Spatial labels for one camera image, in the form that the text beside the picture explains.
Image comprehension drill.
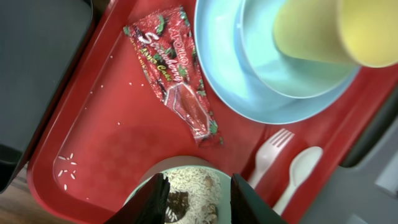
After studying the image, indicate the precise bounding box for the red strawberry cake wrapper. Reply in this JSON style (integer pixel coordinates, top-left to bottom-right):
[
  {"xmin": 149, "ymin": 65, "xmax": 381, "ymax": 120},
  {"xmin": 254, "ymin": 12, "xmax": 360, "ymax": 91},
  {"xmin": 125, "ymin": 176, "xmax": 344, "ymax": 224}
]
[{"xmin": 123, "ymin": 6, "xmax": 223, "ymax": 147}]

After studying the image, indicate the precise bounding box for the green bowl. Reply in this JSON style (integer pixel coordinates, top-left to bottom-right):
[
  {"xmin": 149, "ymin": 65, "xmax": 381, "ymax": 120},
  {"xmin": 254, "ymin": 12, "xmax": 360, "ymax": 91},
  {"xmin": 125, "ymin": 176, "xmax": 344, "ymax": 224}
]
[{"xmin": 128, "ymin": 156, "xmax": 231, "ymax": 224}]

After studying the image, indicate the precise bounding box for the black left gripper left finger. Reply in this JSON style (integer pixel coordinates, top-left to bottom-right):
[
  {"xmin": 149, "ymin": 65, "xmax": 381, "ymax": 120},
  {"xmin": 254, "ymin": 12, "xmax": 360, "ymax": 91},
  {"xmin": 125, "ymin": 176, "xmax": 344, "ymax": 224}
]
[{"xmin": 104, "ymin": 173, "xmax": 170, "ymax": 224}]

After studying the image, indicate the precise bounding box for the white plastic fork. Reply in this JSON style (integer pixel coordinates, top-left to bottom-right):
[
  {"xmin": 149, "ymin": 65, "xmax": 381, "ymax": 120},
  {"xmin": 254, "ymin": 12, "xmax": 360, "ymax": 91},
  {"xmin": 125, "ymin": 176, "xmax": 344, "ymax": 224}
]
[{"xmin": 248, "ymin": 128, "xmax": 295, "ymax": 189}]

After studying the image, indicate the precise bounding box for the yellow cup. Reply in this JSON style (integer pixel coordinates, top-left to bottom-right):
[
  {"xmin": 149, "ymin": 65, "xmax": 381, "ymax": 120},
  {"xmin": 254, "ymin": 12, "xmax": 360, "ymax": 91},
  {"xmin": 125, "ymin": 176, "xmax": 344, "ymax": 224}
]
[{"xmin": 273, "ymin": 0, "xmax": 397, "ymax": 68}]

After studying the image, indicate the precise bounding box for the grey dishwasher rack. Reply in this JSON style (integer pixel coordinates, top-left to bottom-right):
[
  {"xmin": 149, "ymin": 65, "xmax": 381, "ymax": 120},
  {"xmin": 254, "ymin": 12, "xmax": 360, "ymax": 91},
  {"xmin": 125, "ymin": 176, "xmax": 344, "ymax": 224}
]
[{"xmin": 301, "ymin": 90, "xmax": 397, "ymax": 224}]

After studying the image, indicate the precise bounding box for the white plastic spoon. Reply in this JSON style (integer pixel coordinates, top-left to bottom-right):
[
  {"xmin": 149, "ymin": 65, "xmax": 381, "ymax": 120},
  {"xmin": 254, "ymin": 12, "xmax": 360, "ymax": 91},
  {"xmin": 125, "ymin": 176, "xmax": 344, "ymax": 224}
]
[{"xmin": 273, "ymin": 146, "xmax": 323, "ymax": 215}]

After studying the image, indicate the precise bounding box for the black waste bin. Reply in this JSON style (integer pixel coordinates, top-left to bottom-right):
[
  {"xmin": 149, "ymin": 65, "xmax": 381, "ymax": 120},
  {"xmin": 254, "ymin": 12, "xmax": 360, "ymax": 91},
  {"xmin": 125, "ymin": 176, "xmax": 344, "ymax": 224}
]
[{"xmin": 1, "ymin": 0, "xmax": 95, "ymax": 191}]

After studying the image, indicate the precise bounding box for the rice and peanut waste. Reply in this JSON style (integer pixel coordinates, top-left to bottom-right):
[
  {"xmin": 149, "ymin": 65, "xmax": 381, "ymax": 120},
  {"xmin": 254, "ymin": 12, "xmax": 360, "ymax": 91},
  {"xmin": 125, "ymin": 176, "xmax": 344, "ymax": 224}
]
[{"xmin": 164, "ymin": 167, "xmax": 221, "ymax": 224}]

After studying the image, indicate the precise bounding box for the light blue plate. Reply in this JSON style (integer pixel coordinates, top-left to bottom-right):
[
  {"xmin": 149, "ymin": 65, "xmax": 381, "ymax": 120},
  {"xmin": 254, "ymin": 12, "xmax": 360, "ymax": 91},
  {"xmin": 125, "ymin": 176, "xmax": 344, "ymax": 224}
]
[{"xmin": 194, "ymin": 1, "xmax": 355, "ymax": 124}]

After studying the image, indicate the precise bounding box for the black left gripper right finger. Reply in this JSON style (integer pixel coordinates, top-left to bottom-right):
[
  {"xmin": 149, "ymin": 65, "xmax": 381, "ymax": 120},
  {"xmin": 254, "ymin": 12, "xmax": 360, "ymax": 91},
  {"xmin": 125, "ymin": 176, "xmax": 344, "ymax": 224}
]
[{"xmin": 230, "ymin": 174, "xmax": 287, "ymax": 224}]

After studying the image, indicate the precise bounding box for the light blue small bowl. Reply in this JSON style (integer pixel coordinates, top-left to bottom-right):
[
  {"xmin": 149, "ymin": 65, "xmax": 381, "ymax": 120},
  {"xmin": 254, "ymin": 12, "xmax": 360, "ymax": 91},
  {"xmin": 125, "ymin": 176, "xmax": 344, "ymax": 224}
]
[{"xmin": 235, "ymin": 0, "xmax": 359, "ymax": 98}]

